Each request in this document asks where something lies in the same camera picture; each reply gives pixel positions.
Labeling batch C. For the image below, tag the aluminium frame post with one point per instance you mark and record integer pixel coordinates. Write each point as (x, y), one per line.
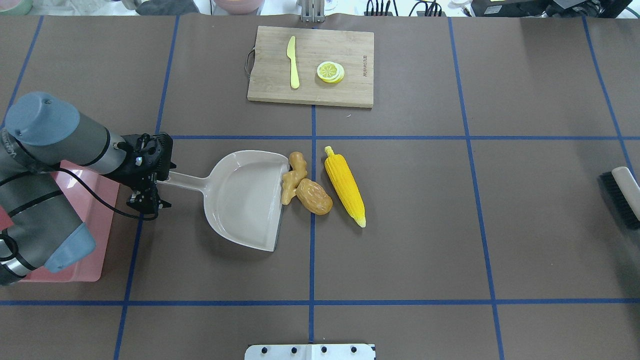
(312, 11)

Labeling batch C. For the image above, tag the dark grey cloth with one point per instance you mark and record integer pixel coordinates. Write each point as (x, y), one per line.
(167, 8)

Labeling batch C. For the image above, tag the pink bowl with ice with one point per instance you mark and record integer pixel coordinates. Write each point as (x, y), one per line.
(239, 7)

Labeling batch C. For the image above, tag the yellow toy knife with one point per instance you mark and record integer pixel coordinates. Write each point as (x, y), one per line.
(291, 53)

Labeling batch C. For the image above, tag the toy brown potato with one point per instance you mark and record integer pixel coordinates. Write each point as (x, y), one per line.
(313, 197)

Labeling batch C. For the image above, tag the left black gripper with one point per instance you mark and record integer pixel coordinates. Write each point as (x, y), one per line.
(131, 172)

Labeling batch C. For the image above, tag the toy yellow corn cob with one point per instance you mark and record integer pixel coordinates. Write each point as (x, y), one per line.
(343, 181)

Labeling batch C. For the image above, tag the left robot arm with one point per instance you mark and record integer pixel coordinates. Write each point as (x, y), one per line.
(39, 133)

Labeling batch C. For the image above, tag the toy lemon slices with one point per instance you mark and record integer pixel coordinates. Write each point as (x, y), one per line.
(330, 72)

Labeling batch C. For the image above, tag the pink plastic bin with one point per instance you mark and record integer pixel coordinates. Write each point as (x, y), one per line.
(82, 258)

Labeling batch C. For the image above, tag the wooden cutting board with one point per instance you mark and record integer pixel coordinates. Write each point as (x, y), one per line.
(269, 79)

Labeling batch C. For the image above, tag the beige plastic dustpan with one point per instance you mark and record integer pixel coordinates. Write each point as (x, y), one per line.
(241, 196)

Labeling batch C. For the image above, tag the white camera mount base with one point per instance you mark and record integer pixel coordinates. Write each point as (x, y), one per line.
(332, 351)

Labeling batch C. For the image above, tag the toy ginger root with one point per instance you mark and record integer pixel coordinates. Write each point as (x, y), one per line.
(292, 178)

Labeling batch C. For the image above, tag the beige hand brush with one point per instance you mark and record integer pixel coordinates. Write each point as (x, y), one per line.
(624, 192)

